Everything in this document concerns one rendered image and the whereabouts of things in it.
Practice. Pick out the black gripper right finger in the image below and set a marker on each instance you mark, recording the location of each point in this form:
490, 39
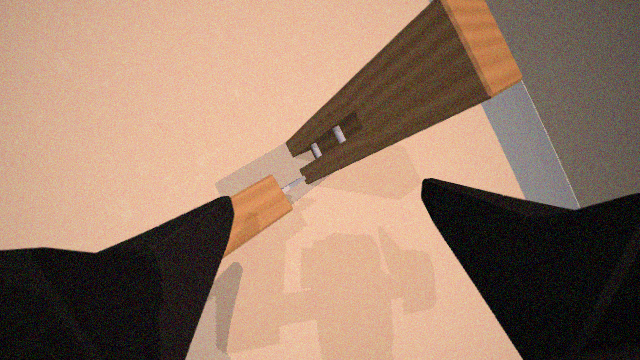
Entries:
547, 273

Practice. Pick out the brown wooden plank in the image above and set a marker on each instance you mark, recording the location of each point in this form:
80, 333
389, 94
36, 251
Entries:
256, 208

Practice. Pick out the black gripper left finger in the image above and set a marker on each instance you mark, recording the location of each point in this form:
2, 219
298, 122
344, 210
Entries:
140, 299

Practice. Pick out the brown wooden post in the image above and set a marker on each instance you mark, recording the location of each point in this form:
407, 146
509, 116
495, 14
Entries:
449, 58

